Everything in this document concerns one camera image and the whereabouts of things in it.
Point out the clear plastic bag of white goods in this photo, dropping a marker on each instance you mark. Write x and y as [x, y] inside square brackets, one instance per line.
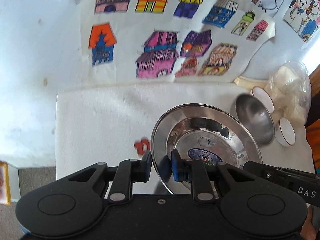
[287, 87]

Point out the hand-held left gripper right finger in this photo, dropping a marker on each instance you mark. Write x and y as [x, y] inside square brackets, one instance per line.
[176, 166]

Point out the white bowl with red rim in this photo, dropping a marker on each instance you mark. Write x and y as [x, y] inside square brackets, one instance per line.
[262, 98]
[286, 131]

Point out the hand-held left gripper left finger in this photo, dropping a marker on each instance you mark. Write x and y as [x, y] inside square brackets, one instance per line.
[145, 166]

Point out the steel bowl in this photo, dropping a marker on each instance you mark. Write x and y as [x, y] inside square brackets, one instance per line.
[255, 120]

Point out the large steel plate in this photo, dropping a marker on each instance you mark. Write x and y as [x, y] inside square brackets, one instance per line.
[212, 130]

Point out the teddy bear picture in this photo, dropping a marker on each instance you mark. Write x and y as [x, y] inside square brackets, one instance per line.
[303, 7]

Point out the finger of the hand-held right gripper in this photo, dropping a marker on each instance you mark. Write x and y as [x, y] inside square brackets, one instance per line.
[255, 170]

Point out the brown wooden furniture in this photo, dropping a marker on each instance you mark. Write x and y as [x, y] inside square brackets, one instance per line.
[315, 140]

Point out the cream rolled paper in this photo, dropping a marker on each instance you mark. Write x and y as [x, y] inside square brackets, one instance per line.
[246, 81]

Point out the white printed tablecloth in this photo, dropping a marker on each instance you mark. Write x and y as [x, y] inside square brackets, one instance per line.
[100, 120]

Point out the yellow framed picture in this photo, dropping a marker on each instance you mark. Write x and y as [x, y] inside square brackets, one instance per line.
[4, 182]

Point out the coloured houses drawing poster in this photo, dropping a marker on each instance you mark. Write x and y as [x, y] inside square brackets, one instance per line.
[160, 30]

